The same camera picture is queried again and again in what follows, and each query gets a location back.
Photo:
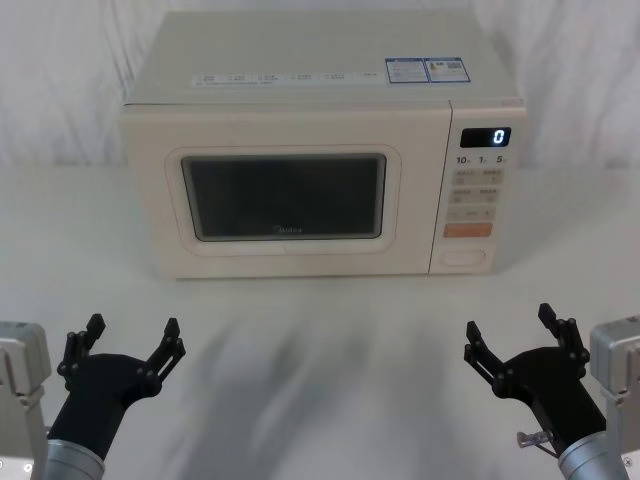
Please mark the cream microwave oven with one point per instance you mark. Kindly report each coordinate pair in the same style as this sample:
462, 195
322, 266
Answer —
300, 130

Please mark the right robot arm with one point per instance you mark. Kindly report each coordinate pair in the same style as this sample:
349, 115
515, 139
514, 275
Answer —
617, 360

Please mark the oven control panel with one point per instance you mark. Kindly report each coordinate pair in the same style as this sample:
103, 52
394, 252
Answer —
475, 200

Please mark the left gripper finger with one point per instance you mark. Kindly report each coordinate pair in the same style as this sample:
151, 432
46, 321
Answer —
75, 350
167, 350

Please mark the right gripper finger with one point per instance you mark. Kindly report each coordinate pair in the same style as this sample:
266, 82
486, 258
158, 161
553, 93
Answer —
565, 335
482, 357

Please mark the white table cloth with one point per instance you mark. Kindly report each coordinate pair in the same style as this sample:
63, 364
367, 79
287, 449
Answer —
320, 375

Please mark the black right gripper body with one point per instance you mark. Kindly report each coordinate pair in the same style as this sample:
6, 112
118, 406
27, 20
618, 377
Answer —
550, 395

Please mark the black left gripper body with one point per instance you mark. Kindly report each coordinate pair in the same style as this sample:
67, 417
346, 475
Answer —
100, 395

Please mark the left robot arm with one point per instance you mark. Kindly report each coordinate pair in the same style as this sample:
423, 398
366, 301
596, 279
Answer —
22, 360

